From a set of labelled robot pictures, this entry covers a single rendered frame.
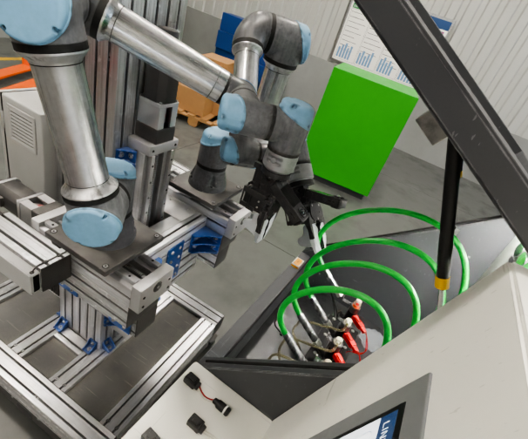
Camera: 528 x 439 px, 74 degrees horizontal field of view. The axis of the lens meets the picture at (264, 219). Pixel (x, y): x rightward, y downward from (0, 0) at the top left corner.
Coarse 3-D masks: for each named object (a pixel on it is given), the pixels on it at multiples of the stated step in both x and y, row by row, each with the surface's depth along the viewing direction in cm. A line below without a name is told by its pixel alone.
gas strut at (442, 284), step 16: (448, 144) 43; (448, 160) 43; (448, 176) 44; (448, 192) 45; (448, 208) 45; (448, 224) 46; (448, 240) 47; (448, 256) 48; (448, 272) 49; (448, 288) 50
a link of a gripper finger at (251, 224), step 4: (256, 216) 85; (244, 220) 88; (248, 220) 87; (252, 220) 86; (256, 220) 86; (244, 224) 88; (248, 224) 87; (252, 224) 87; (256, 224) 86; (264, 224) 84; (248, 228) 88; (252, 228) 87; (264, 228) 86; (252, 232) 88; (264, 232) 88; (256, 236) 87; (260, 236) 87; (256, 240) 89; (260, 240) 89
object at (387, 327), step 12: (312, 288) 72; (324, 288) 70; (336, 288) 69; (348, 288) 68; (288, 300) 76; (372, 300) 66; (384, 312) 66; (384, 324) 66; (288, 336) 80; (384, 336) 67; (300, 360) 80
